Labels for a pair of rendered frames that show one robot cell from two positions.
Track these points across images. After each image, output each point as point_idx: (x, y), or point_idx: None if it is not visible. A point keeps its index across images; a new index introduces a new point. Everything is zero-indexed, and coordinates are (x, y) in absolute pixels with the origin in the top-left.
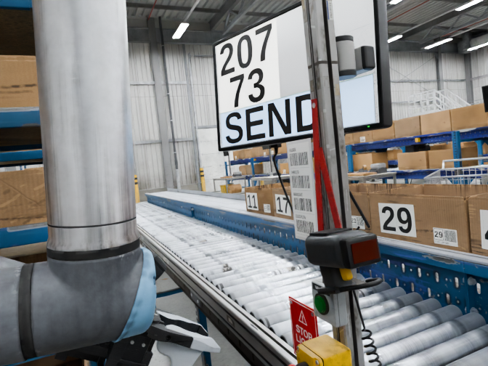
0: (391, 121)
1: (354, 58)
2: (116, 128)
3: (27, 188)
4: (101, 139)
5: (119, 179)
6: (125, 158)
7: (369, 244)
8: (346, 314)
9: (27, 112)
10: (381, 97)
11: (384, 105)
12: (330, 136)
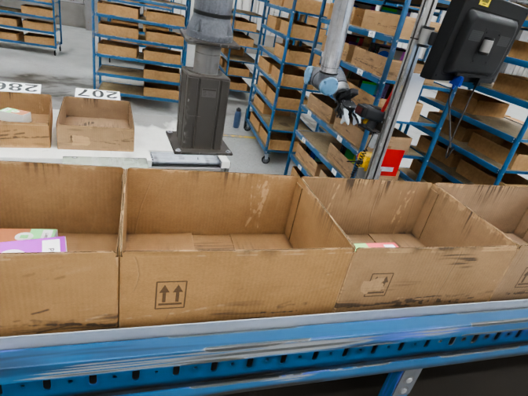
0: (429, 76)
1: (422, 38)
2: (329, 46)
3: (384, 64)
4: (326, 48)
5: (327, 57)
6: (330, 53)
7: (360, 108)
8: (371, 143)
9: (388, 37)
10: (425, 61)
11: (425, 66)
12: (399, 71)
